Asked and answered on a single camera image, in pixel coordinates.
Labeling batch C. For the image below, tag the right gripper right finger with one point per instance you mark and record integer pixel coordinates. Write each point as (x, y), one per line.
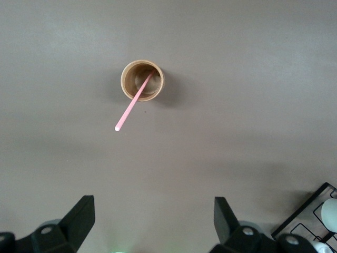
(226, 224)

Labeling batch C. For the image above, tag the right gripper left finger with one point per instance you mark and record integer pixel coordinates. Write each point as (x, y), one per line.
(79, 218)

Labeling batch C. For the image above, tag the pink chopstick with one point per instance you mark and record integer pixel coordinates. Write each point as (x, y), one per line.
(129, 108)

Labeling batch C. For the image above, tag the white cup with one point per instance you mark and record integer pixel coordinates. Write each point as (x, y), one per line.
(330, 216)
(321, 247)

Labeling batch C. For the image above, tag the brown wooden cup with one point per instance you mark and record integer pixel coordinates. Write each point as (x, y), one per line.
(126, 87)

